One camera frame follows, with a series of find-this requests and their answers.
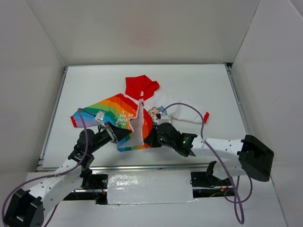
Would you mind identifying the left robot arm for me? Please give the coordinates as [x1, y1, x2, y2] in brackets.
[2, 123, 131, 227]

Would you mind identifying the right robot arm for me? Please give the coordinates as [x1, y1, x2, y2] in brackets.
[144, 122, 274, 185]

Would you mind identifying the purple camera cable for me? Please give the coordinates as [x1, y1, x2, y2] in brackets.
[1, 107, 100, 227]
[163, 102, 253, 225]

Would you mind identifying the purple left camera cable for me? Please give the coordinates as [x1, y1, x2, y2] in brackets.
[1, 107, 100, 227]

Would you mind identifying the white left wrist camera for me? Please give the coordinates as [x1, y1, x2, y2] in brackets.
[95, 111, 106, 128]

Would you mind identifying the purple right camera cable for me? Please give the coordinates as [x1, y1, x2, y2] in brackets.
[163, 102, 253, 225]

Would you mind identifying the rainbow and white kids jacket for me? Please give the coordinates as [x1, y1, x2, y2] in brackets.
[71, 75, 210, 152]

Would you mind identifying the aluminium table frame rail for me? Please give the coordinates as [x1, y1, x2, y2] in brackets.
[36, 64, 251, 171]

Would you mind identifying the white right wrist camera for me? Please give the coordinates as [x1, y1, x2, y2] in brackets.
[156, 112, 169, 124]

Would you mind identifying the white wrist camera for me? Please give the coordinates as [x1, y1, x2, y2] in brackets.
[95, 111, 106, 128]
[156, 112, 169, 124]

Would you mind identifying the white foil covered panel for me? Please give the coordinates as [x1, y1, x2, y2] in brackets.
[107, 170, 194, 205]

